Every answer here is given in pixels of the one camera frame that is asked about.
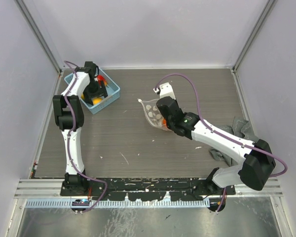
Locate red pear shaped fruit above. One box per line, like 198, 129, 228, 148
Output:
97, 75, 107, 83

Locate clear zip top bag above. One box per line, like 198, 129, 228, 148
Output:
138, 99, 170, 131

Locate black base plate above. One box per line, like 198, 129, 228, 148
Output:
60, 177, 235, 201

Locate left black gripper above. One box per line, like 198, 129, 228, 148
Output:
83, 80, 107, 105

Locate light blue plastic basket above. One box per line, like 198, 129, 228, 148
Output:
60, 66, 120, 117

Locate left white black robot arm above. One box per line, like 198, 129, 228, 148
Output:
52, 61, 108, 196

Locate light blue cable duct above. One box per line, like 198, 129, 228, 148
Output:
25, 198, 210, 209

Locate yellow orange fruit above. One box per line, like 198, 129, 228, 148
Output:
92, 97, 103, 105

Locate grey cloth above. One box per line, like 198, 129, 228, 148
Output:
209, 117, 259, 166

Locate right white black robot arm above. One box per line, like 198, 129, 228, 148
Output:
156, 96, 276, 195

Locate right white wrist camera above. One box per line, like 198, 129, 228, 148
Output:
153, 82, 176, 100

